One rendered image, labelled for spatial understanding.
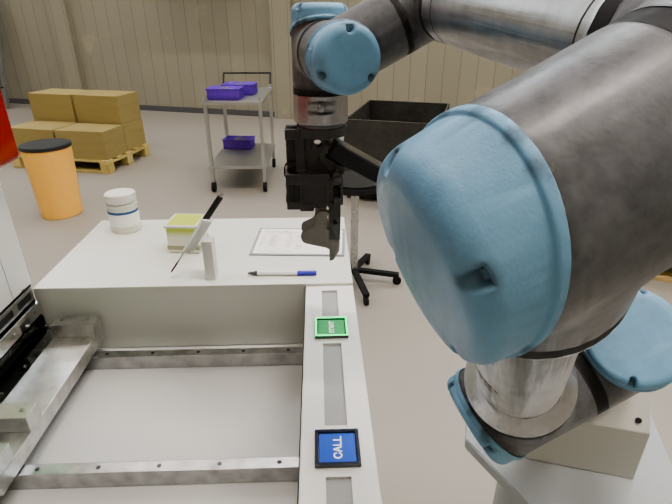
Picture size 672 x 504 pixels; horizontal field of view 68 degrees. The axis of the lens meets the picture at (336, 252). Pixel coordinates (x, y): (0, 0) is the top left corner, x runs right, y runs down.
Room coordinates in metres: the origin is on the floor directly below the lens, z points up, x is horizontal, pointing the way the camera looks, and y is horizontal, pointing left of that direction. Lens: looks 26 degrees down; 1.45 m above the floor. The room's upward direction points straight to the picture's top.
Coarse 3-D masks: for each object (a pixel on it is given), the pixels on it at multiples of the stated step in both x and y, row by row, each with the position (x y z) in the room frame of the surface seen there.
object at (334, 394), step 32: (320, 288) 0.84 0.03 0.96; (352, 288) 0.85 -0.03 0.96; (352, 320) 0.73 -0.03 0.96; (320, 352) 0.64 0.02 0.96; (352, 352) 0.64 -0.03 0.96; (320, 384) 0.57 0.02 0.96; (352, 384) 0.57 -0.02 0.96; (320, 416) 0.50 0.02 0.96; (352, 416) 0.50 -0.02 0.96; (320, 480) 0.40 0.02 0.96; (352, 480) 0.40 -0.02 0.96
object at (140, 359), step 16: (96, 352) 0.79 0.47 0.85; (112, 352) 0.79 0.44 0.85; (128, 352) 0.79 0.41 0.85; (144, 352) 0.79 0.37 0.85; (160, 352) 0.79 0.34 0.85; (176, 352) 0.79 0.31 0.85; (192, 352) 0.79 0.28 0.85; (208, 352) 0.79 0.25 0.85; (224, 352) 0.79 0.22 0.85; (240, 352) 0.79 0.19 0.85; (256, 352) 0.79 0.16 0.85; (272, 352) 0.79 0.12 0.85; (288, 352) 0.79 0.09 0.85; (96, 368) 0.77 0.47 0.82; (112, 368) 0.77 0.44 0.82; (128, 368) 0.77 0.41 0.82; (144, 368) 0.77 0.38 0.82
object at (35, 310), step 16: (32, 304) 0.81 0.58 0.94; (16, 320) 0.76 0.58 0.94; (32, 320) 0.79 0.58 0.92; (0, 336) 0.71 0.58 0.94; (16, 336) 0.74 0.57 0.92; (48, 336) 0.82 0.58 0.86; (0, 352) 0.69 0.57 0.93; (32, 352) 0.76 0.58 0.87; (16, 368) 0.71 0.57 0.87; (0, 384) 0.67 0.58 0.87; (0, 400) 0.65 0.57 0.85
